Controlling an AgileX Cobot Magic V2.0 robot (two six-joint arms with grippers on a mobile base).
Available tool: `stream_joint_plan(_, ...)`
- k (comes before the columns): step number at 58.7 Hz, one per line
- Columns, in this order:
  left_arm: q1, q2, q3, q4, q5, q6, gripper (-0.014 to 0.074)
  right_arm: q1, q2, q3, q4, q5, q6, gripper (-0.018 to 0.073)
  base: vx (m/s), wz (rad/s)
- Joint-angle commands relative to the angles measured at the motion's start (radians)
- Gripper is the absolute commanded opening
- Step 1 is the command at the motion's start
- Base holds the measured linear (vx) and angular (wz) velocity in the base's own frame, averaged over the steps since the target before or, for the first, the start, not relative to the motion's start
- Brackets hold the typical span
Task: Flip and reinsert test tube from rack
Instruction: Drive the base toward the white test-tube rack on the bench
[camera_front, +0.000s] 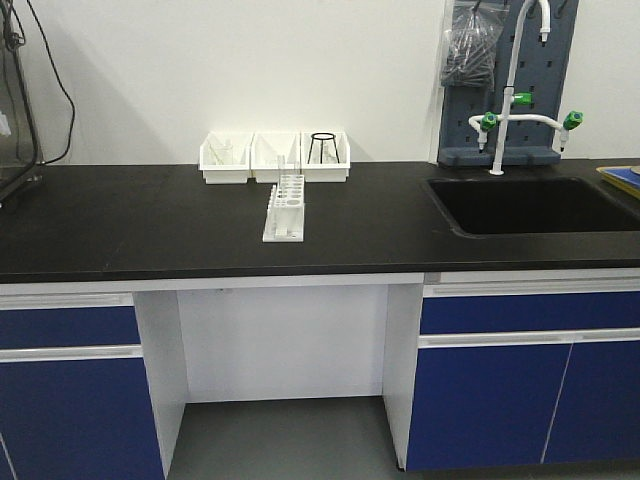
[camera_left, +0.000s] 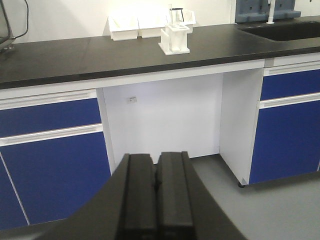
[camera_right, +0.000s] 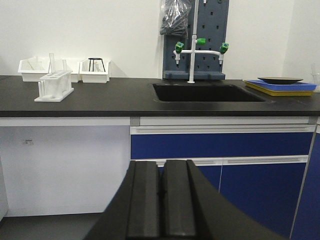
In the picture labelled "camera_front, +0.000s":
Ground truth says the white test tube rack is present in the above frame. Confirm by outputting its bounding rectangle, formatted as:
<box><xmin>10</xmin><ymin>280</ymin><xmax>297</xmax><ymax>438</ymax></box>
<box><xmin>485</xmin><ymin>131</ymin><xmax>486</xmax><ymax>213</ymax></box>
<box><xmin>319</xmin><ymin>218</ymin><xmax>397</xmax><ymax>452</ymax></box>
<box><xmin>262</xmin><ymin>174</ymin><xmax>305</xmax><ymax>242</ymax></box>

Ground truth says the grey-blue pegboard drying rack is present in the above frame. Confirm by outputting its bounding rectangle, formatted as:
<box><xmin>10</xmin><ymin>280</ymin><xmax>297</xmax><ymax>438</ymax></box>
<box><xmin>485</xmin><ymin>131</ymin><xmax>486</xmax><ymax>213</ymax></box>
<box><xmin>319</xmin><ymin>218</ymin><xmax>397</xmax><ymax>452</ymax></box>
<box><xmin>437</xmin><ymin>1</ymin><xmax>578</xmax><ymax>167</ymax></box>

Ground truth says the right white storage bin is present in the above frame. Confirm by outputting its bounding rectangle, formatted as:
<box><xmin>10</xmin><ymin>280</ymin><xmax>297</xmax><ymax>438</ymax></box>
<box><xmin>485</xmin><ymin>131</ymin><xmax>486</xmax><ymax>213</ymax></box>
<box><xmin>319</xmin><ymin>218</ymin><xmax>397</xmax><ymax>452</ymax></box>
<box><xmin>301</xmin><ymin>131</ymin><xmax>351</xmax><ymax>182</ymax></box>

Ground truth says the white storage bin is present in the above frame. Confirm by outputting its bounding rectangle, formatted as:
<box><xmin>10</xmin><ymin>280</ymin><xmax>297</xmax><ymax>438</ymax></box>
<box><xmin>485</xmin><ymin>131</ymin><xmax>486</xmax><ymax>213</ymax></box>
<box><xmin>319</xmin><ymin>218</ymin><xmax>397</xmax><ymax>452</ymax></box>
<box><xmin>301</xmin><ymin>131</ymin><xmax>351</xmax><ymax>182</ymax></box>
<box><xmin>250</xmin><ymin>131</ymin><xmax>301</xmax><ymax>183</ymax></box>
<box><xmin>199</xmin><ymin>131</ymin><xmax>254</xmax><ymax>184</ymax></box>

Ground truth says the middle white storage bin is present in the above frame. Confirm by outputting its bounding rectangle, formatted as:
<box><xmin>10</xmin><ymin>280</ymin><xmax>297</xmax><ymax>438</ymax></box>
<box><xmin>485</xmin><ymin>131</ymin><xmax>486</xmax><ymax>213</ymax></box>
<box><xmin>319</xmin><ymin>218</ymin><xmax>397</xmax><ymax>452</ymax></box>
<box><xmin>250</xmin><ymin>131</ymin><xmax>301</xmax><ymax>183</ymax></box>

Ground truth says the black metal tripod stand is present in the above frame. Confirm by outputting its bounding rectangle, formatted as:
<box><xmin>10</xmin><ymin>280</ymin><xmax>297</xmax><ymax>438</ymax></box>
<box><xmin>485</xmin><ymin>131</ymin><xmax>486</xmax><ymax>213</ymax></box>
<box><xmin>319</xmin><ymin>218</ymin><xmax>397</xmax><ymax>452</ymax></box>
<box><xmin>307</xmin><ymin>132</ymin><xmax>340</xmax><ymax>164</ymax></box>

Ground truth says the left white storage bin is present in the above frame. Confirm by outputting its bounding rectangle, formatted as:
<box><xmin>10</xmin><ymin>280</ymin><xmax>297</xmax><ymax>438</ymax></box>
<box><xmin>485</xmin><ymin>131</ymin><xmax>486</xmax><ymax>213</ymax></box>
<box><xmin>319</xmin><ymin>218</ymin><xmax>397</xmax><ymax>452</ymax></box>
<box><xmin>199</xmin><ymin>131</ymin><xmax>254</xmax><ymax>184</ymax></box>

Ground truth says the large glass beaker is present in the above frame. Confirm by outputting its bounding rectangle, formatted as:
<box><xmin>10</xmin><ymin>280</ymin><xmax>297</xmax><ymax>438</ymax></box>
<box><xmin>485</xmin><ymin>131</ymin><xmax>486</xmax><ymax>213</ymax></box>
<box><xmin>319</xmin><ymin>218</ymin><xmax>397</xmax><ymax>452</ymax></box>
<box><xmin>212</xmin><ymin>139</ymin><xmax>234</xmax><ymax>165</ymax></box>

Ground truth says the black lab sink basin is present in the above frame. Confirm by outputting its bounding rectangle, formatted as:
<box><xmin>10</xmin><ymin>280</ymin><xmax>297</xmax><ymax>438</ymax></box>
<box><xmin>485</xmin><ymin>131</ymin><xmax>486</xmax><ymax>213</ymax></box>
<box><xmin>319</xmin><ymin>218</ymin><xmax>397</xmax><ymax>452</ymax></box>
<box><xmin>423</xmin><ymin>177</ymin><xmax>639</xmax><ymax>238</ymax></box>

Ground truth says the white gooseneck lab faucet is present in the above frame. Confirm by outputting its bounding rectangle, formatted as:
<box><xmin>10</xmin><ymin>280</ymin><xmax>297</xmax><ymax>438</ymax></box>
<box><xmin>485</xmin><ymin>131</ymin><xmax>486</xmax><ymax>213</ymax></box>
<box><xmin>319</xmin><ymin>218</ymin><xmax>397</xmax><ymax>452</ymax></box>
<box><xmin>468</xmin><ymin>0</ymin><xmax>584</xmax><ymax>175</ymax></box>

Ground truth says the blue right cabinet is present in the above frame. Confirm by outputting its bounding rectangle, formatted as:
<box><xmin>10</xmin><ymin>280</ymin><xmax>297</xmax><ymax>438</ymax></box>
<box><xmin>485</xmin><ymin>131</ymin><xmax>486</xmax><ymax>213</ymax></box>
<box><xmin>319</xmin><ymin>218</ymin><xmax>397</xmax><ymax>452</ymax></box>
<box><xmin>384</xmin><ymin>269</ymin><xmax>639</xmax><ymax>470</ymax></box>

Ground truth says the blue cabinet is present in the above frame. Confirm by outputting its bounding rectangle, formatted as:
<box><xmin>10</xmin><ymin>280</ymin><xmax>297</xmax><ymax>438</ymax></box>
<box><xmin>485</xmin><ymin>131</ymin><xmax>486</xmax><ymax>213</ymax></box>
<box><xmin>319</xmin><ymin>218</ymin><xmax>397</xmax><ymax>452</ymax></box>
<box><xmin>384</xmin><ymin>269</ymin><xmax>639</xmax><ymax>470</ymax></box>
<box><xmin>1</xmin><ymin>294</ymin><xmax>165</xmax><ymax>479</ymax></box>

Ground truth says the clear plastic bag of pegs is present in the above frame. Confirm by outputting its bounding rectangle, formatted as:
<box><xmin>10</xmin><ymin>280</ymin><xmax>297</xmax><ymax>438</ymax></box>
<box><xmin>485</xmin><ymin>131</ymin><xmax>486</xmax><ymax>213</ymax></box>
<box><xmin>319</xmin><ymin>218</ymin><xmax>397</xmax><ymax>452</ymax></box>
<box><xmin>440</xmin><ymin>1</ymin><xmax>510</xmax><ymax>91</ymax></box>

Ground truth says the blue left cabinet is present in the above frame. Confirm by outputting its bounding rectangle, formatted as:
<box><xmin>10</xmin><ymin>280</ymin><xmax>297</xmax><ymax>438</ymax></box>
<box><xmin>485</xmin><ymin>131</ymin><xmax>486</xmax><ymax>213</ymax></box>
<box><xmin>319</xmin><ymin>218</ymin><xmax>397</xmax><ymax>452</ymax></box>
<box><xmin>1</xmin><ymin>294</ymin><xmax>165</xmax><ymax>479</ymax></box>

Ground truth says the blue yellow tray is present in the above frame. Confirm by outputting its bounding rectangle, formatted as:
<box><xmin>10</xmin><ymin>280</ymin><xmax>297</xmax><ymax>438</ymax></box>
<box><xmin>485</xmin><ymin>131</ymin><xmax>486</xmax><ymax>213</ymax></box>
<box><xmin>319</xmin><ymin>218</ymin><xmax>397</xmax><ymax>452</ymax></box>
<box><xmin>596</xmin><ymin>165</ymin><xmax>640</xmax><ymax>199</ymax></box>

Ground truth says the black hanging cable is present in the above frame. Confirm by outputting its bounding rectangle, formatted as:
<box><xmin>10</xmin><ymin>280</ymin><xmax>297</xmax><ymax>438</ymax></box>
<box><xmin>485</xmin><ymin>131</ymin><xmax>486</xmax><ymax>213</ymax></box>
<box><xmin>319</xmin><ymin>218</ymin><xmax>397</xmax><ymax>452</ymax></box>
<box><xmin>0</xmin><ymin>0</ymin><xmax>77</xmax><ymax>166</ymax></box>

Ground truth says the metal framed glass enclosure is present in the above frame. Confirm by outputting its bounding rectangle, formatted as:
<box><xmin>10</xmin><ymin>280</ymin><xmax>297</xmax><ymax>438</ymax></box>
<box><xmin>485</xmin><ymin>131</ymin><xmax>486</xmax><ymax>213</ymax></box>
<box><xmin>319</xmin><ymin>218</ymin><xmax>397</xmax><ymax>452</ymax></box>
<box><xmin>1</xmin><ymin>1</ymin><xmax>42</xmax><ymax>207</ymax></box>

